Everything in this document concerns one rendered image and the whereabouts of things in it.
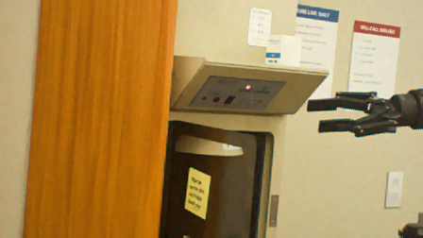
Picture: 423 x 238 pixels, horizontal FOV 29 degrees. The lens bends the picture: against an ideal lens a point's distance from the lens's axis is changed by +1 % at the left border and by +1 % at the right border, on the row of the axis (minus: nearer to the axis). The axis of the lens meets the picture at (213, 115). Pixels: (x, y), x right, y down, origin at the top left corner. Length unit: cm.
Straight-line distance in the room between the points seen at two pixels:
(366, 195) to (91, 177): 121
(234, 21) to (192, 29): 11
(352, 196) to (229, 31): 107
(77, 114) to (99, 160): 13
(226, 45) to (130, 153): 31
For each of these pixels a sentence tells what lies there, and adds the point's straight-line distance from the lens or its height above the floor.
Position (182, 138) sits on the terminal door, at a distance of 150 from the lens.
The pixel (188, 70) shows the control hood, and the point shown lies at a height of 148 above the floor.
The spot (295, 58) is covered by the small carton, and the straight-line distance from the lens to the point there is 165.
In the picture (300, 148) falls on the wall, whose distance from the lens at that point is 240.
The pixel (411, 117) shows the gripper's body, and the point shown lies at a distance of 189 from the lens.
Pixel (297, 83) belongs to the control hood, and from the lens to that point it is 165.
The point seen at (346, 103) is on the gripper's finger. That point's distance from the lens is 189.
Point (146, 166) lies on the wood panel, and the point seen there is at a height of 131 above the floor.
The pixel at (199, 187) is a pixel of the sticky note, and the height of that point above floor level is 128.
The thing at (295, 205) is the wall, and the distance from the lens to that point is 242.
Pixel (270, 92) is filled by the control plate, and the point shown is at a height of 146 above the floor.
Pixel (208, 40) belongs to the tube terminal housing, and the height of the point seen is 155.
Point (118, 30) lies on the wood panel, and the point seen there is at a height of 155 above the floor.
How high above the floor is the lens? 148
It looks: 3 degrees down
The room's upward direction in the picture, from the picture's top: 5 degrees clockwise
